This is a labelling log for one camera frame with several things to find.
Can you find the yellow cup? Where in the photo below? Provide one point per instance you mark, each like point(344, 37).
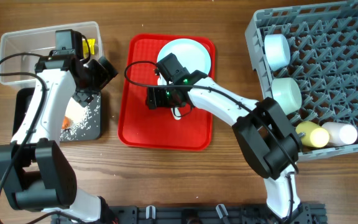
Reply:
point(315, 135)

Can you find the green bowl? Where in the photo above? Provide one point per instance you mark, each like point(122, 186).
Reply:
point(286, 93)

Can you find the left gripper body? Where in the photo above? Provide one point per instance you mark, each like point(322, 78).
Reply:
point(97, 78)

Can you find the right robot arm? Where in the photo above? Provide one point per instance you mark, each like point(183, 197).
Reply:
point(268, 141)

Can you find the clear plastic bin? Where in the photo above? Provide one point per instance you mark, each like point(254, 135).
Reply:
point(41, 41)

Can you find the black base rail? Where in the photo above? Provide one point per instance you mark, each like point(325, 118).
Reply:
point(310, 213)

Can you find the grey dishwasher rack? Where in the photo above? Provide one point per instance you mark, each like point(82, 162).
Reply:
point(323, 41)

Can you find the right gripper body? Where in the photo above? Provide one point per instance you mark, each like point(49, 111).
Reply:
point(163, 97)

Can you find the orange carrot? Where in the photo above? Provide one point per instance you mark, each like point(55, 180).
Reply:
point(66, 123)

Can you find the light blue plate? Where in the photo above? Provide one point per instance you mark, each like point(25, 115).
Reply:
point(190, 53)

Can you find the black waste tray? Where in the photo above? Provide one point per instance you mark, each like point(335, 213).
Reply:
point(23, 99)

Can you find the light blue bowl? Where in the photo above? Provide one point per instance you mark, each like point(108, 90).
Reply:
point(277, 51)

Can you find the red serving tray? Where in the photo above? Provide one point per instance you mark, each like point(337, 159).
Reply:
point(141, 127)

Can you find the white plastic spoon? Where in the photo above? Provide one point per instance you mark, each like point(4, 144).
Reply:
point(176, 113)

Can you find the white rice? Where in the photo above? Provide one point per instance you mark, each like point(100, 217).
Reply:
point(85, 121)

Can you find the pink cup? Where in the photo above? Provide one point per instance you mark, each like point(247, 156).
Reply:
point(340, 134)

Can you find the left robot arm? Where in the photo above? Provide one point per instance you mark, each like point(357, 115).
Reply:
point(34, 174)

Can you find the yellow candy wrapper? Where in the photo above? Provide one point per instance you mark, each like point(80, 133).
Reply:
point(89, 46)

